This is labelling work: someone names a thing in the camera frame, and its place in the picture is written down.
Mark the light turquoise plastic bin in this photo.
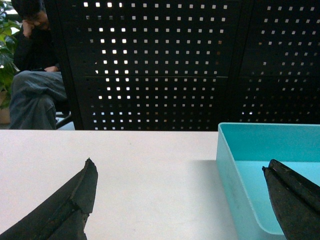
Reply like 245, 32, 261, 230
216, 123, 320, 240

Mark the green potted plant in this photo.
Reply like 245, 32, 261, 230
0, 0, 22, 125

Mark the seated person in dark clothes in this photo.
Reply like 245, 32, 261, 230
9, 0, 67, 130

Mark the black perforated metal panel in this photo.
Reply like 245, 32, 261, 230
44, 0, 320, 131

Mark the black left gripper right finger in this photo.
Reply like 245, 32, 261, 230
262, 159, 320, 240

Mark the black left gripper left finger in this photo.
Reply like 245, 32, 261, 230
0, 159, 98, 240

